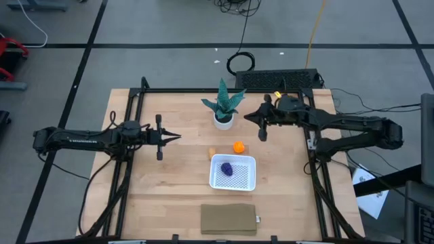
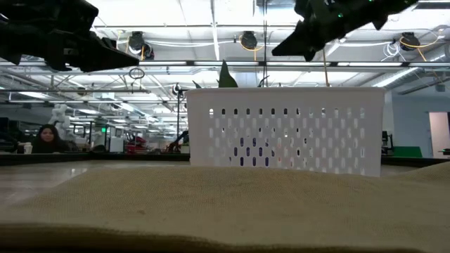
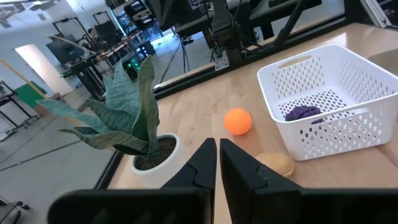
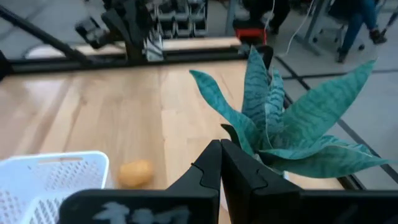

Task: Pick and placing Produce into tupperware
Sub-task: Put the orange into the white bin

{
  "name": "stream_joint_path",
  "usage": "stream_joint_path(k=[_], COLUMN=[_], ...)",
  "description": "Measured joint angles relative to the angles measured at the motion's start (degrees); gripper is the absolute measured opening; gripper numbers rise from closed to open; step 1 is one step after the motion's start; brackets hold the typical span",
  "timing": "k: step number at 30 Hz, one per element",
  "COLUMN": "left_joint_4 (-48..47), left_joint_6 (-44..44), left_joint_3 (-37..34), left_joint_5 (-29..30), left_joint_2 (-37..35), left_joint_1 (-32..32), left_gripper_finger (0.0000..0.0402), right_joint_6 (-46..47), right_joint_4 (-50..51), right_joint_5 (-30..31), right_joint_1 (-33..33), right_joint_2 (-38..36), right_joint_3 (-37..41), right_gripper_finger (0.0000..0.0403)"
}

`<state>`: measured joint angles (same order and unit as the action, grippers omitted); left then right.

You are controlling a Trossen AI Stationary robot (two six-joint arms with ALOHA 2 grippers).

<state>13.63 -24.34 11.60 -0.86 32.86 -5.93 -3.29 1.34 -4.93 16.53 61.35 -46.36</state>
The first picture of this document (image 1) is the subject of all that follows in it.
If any white paper sheet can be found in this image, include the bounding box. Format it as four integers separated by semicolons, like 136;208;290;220
351;164;390;220

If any red tubular frame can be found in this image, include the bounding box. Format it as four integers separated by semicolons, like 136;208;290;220
0;36;30;82

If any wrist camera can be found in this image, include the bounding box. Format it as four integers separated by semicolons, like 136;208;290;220
122;120;142;137
278;95;303;113

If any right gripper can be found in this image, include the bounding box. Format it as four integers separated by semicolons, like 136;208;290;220
243;94;281;142

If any grey equipment box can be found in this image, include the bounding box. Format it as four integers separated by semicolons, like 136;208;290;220
420;93;434;189
404;180;434;244

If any snake plant in white pot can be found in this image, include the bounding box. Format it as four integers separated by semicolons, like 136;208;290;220
201;78;247;131

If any grey furniture foot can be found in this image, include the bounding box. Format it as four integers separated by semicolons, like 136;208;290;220
0;81;28;91
6;0;68;12

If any olive folded cloth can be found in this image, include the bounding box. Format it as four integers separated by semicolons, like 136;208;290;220
200;203;261;237

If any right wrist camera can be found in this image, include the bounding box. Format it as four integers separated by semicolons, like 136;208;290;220
278;95;303;113

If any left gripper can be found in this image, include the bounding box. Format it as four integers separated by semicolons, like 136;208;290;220
147;115;182;161

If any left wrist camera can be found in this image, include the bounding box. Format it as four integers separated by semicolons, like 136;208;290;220
122;120;142;137

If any white perforated plastic basket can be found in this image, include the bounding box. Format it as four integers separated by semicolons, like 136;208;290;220
209;154;257;192

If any black aluminium table frame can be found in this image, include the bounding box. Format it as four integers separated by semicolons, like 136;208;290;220
76;76;366;241

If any black beam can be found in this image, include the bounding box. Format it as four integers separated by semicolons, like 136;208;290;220
354;165;423;197

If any white floor cable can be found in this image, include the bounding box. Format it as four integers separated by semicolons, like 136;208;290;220
0;0;49;48

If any black cable tangle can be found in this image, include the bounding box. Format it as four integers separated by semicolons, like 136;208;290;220
213;0;262;17

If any coiled black cable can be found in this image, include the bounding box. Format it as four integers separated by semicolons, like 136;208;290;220
226;13;256;76

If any yellow hanging cable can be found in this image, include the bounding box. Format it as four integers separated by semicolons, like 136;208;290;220
304;0;328;70

